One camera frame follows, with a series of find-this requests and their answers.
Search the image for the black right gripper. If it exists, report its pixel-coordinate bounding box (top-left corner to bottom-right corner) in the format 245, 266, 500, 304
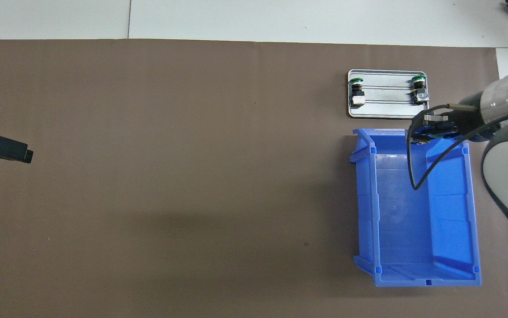
408, 94, 486, 145

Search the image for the silver metal tray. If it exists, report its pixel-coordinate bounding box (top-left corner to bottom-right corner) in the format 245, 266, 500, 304
347, 69, 430, 119

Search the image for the blue plastic storage bin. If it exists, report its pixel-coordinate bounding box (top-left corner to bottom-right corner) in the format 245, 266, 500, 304
352, 128, 482, 288

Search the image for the brown paper table mat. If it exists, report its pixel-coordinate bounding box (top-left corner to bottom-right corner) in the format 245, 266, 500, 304
0, 39, 508, 318

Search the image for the green push button switch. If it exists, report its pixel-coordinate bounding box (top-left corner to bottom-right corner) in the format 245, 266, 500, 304
410, 75, 430, 105
350, 77, 366, 107

